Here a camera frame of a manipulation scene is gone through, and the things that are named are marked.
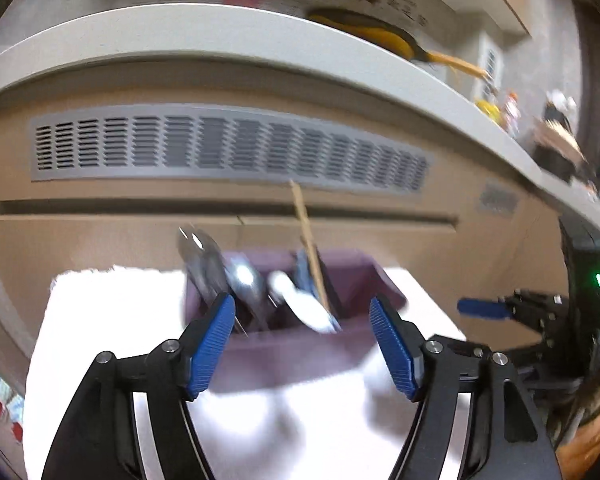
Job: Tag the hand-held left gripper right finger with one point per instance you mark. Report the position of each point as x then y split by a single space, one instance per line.
392 351

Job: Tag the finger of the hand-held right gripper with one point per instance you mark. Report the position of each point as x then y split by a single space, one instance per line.
550 367
480 307

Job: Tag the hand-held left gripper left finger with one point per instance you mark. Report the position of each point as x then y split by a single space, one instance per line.
212 346

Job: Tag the dark metal spoon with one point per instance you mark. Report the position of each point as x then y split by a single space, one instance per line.
246 281

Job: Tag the purple utensil box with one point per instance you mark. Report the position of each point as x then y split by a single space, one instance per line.
290 357

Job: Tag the white spoon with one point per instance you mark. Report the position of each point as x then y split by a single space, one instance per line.
301 306

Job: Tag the wooden chopstick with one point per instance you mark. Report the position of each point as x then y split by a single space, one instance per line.
308 240

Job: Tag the orange clothing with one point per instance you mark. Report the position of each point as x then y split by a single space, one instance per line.
592 440

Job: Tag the shiny metal utensil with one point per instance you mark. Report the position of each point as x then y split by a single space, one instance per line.
200 260

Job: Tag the small grey vent grille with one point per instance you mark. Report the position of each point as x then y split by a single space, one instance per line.
500 197

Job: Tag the blue utensil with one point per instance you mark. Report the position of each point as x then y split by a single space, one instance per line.
304 270

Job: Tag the white towel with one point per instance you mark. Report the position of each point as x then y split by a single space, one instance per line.
300 430

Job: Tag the black pot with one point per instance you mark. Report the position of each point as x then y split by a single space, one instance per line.
552 159

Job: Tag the beige kitchen cabinet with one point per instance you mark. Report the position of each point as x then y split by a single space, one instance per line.
105 230

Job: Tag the orange capped plastic bottle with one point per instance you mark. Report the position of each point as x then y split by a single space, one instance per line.
511 112

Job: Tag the yellow packet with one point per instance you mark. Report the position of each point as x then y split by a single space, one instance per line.
487 109

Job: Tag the long grey vent grille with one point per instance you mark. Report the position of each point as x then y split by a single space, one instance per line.
230 147

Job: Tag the white figurine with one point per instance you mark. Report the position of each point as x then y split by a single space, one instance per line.
560 101

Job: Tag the yellow frying pan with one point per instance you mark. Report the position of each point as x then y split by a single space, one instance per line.
380 35

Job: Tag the grey countertop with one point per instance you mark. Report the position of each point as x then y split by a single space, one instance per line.
205 35

